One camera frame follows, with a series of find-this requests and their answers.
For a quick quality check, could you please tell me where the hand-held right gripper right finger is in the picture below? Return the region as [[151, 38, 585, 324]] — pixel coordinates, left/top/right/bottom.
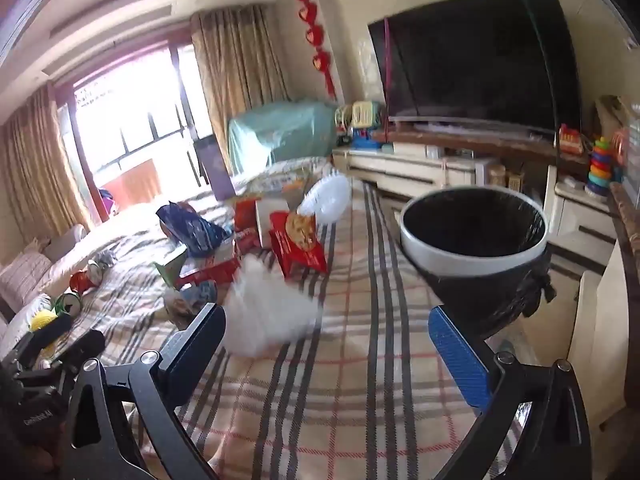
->
[[427, 305, 608, 480]]

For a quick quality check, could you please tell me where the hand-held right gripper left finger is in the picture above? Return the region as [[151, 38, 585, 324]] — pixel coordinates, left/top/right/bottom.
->
[[60, 302, 228, 480]]

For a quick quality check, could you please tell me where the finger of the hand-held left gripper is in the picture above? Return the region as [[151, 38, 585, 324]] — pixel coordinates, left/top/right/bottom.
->
[[47, 330, 107, 370], [15, 312, 74, 358]]

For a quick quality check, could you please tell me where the blue candy packet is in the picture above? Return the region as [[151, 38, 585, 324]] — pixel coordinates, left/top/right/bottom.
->
[[177, 280, 218, 313]]

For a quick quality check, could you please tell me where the red candy packet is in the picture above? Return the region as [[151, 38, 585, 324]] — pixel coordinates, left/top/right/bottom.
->
[[177, 259, 240, 288]]

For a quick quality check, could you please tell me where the white tissue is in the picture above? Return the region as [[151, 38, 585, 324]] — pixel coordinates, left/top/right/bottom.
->
[[220, 255, 321, 358]]

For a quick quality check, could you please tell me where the white bin with black bag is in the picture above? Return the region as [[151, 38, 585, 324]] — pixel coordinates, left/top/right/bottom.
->
[[398, 185, 557, 341]]

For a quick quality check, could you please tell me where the blue snack bag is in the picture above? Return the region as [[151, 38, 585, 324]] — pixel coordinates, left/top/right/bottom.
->
[[156, 201, 233, 258]]

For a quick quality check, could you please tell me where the orange snack packet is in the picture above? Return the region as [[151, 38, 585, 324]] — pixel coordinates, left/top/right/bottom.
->
[[234, 197, 258, 233]]

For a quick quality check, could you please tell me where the red cookie packet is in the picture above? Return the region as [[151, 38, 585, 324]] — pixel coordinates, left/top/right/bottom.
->
[[269, 211, 328, 278]]

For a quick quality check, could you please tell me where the white foam net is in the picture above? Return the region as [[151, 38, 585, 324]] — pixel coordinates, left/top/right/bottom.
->
[[298, 175, 352, 226]]

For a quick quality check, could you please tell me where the yellow knobbly ball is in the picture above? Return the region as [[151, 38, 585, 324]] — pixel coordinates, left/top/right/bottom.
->
[[30, 310, 59, 332]]

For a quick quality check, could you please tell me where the beige sofa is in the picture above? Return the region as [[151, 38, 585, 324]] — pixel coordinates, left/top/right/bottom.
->
[[0, 224, 88, 321]]

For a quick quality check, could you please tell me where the green white paper carton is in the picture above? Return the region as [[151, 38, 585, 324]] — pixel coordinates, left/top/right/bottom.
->
[[154, 249, 189, 289]]

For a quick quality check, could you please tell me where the grey crumpled cloth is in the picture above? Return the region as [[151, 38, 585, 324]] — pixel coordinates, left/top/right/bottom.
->
[[90, 250, 119, 279]]

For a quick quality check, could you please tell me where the beige curtain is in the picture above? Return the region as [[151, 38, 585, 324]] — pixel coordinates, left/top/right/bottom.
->
[[0, 82, 93, 261], [190, 5, 291, 171]]

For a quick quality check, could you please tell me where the purple bottle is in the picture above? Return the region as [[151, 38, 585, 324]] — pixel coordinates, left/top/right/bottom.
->
[[194, 137, 236, 201]]

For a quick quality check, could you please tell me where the green cover picture book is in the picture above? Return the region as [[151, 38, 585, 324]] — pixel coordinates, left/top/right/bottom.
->
[[240, 167, 321, 198]]

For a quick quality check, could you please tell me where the white TV cabinet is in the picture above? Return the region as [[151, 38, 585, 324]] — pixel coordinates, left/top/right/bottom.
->
[[332, 130, 626, 281]]

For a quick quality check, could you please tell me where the red framed balcony door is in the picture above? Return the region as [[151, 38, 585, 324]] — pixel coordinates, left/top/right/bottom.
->
[[55, 30, 216, 221]]

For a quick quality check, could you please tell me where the teal covered appliance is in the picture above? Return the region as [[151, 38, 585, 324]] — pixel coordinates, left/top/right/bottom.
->
[[227, 100, 338, 173]]

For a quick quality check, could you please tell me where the blue toy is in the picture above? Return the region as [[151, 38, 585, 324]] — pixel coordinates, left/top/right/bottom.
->
[[350, 127, 393, 153]]

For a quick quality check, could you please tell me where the red toy telephone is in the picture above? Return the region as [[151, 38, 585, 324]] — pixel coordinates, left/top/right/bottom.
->
[[558, 124, 588, 153]]

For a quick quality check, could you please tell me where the brown bag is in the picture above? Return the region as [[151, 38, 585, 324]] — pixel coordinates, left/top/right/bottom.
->
[[594, 95, 632, 136]]

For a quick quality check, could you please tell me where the black television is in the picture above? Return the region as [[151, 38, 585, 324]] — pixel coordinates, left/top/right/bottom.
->
[[367, 0, 581, 136]]

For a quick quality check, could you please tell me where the stacking ring toy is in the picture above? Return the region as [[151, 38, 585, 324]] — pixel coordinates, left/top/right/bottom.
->
[[584, 137, 613, 197]]

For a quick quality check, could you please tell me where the pink TV strap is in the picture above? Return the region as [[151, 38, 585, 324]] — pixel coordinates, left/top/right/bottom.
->
[[383, 17, 396, 117]]

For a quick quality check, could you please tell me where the red heart ornament string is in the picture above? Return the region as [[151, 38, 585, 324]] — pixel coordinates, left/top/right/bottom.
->
[[294, 0, 337, 101]]

